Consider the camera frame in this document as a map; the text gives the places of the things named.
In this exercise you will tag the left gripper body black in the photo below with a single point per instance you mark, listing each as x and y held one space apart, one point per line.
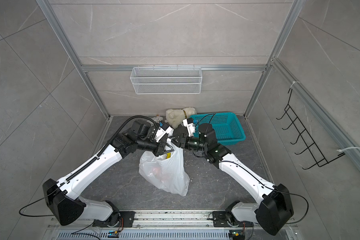
150 145

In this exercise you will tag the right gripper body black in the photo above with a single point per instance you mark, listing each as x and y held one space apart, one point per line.
190 142

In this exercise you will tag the pink peach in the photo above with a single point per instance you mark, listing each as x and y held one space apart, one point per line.
157 172

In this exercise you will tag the white printed plastic bag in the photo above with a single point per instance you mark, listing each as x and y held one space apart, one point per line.
175 180

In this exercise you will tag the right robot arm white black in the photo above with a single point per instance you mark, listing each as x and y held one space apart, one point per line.
273 207

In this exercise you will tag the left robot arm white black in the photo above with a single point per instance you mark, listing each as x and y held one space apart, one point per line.
63 197

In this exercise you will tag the white plush bear toy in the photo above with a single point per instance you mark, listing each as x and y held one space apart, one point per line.
175 117

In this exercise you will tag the small white toy car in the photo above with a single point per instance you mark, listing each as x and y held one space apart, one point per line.
157 118

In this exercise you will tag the teal plastic basket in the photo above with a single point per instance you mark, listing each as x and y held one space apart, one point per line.
227 126

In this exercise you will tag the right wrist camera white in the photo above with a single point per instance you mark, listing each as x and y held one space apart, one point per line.
191 127

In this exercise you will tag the white wire mesh basket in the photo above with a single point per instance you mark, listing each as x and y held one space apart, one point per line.
166 80

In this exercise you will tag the aluminium mounting rail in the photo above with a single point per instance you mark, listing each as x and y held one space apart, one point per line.
176 220

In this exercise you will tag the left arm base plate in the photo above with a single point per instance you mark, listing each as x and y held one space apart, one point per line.
123 219

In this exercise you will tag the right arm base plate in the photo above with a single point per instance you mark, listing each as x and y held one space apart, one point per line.
222 219

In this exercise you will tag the black wire hook rack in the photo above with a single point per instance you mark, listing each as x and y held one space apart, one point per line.
305 137

